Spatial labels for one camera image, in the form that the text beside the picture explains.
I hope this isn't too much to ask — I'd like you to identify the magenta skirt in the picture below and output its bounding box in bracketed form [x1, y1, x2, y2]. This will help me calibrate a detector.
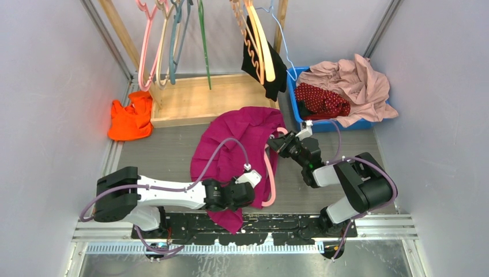
[190, 106, 287, 235]

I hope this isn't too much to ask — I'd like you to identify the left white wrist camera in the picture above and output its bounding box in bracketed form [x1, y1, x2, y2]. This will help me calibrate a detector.
[235, 169, 262, 189]

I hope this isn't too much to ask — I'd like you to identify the orange garment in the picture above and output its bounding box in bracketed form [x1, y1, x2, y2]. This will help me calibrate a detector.
[107, 91, 153, 141]

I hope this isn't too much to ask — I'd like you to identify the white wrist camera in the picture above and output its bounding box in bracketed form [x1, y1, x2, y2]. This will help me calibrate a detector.
[295, 120, 313, 141]
[235, 169, 262, 189]

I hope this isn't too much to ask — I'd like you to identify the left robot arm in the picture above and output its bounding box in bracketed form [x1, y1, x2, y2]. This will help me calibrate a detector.
[92, 166, 261, 238]

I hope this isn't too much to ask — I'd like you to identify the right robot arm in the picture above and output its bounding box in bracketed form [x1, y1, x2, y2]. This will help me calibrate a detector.
[267, 132, 397, 237]

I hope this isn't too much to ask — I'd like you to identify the light blue hanger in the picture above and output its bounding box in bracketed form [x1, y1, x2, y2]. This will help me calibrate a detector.
[258, 0, 299, 81]

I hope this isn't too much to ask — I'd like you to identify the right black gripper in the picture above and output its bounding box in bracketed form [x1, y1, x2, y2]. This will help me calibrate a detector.
[266, 130, 309, 169]

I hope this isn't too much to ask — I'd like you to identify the pink garment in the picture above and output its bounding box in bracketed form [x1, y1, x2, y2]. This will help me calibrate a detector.
[296, 54, 398, 128]

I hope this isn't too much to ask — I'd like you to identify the blue plastic bin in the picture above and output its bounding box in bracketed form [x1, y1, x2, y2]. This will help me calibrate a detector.
[287, 67, 377, 133]

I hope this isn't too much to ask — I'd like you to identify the light wooden hanger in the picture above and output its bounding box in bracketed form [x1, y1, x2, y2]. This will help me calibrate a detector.
[243, 1, 276, 85]

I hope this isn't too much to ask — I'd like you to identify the red dotted garment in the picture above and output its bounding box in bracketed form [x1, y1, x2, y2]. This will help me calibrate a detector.
[294, 83, 351, 120]

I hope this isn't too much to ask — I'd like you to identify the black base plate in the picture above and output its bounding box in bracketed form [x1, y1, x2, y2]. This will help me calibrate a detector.
[141, 212, 347, 246]

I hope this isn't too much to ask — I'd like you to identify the black skirt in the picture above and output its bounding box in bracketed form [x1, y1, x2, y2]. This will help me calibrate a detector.
[240, 16, 288, 103]

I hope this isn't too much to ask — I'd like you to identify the cream hanger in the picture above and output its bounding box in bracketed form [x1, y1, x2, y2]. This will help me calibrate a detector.
[155, 1, 181, 90]

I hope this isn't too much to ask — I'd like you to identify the aluminium rail frame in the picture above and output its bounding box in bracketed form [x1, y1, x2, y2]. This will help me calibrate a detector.
[72, 215, 419, 256]

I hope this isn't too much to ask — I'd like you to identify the teal blue hanger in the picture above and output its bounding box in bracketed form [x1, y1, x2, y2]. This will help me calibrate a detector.
[168, 0, 194, 85]

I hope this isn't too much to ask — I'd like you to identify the green hanger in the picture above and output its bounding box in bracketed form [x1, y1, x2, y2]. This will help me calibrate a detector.
[197, 0, 212, 89]

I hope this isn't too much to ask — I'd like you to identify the wooden hanger rack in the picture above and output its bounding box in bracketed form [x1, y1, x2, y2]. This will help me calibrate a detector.
[100, 1, 280, 128]

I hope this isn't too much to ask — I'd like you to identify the pink plastic hanger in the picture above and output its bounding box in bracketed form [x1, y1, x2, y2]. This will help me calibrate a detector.
[135, 0, 168, 91]

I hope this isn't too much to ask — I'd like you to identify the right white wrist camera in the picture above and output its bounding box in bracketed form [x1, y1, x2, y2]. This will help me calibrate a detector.
[295, 120, 313, 141]

